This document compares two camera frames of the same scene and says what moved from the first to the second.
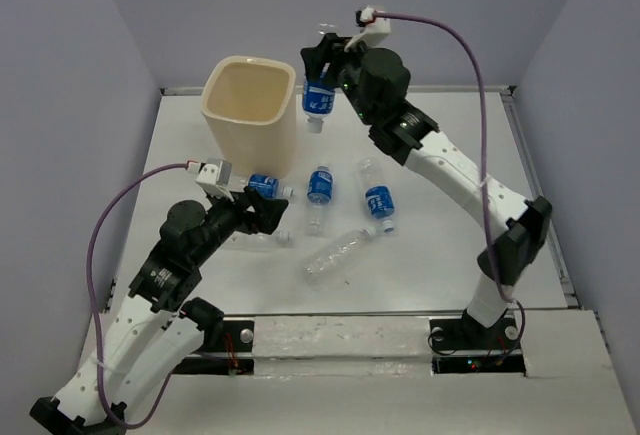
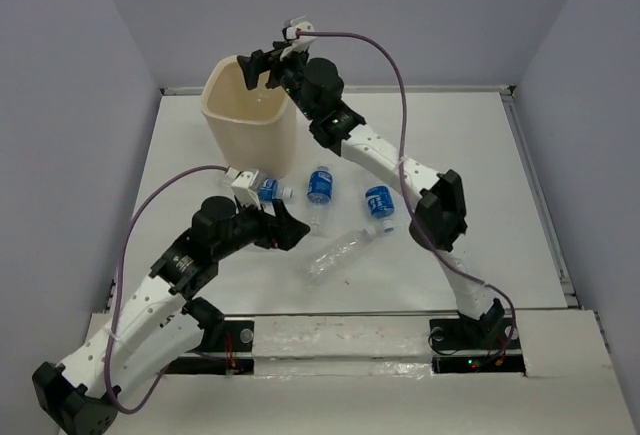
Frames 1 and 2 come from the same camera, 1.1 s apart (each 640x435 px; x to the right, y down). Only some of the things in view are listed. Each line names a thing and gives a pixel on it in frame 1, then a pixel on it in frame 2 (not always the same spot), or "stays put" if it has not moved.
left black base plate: [237, 336] stays put
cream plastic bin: [249, 104] stays put
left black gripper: [269, 211] -> [281, 231]
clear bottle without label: [326, 263] stays put
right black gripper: [331, 45] -> [261, 61]
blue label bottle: [319, 196] stays put
